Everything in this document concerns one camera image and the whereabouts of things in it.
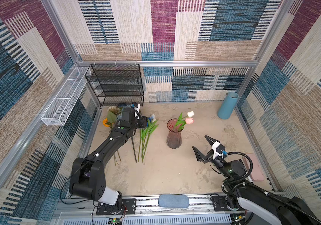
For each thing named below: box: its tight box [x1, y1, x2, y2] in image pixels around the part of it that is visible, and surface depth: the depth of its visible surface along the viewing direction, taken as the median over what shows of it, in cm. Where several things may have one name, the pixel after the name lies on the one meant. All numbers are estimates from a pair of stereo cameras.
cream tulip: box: [141, 118, 159, 163], surface depth 104 cm
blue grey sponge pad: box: [158, 194, 190, 209], surface depth 74 cm
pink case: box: [242, 152, 265, 182], surface depth 83 cm
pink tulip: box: [175, 117, 195, 132], surface depth 75 cm
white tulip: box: [177, 111, 195, 122], surface depth 83 cm
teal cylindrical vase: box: [217, 91, 239, 120], surface depth 106 cm
